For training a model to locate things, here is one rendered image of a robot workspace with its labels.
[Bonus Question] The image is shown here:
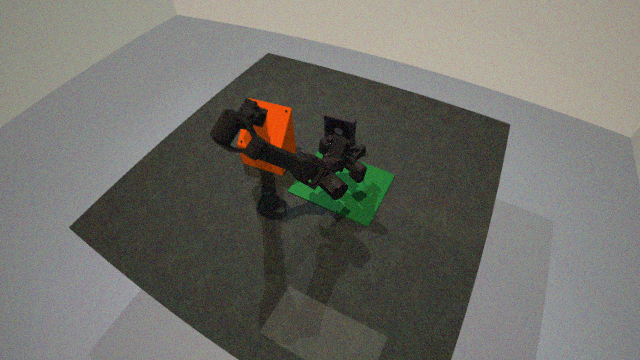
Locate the green circuit board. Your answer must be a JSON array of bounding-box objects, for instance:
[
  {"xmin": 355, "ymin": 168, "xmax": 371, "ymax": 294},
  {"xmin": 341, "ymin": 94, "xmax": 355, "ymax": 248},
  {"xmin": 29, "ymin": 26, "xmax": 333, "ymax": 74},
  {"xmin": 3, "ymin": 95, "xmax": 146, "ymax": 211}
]
[{"xmin": 287, "ymin": 162, "xmax": 395, "ymax": 228}]

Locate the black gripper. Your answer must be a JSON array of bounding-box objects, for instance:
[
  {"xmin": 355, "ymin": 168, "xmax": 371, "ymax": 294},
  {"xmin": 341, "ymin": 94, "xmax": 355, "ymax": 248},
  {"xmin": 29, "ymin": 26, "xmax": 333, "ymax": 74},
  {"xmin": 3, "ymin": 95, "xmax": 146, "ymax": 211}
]
[{"xmin": 318, "ymin": 136, "xmax": 367, "ymax": 183}]

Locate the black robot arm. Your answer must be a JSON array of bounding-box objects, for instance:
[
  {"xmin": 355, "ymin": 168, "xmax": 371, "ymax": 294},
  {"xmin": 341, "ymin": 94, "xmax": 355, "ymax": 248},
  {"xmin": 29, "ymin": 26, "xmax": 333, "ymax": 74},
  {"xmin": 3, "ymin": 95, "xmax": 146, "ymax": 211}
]
[{"xmin": 209, "ymin": 98, "xmax": 352, "ymax": 200}]

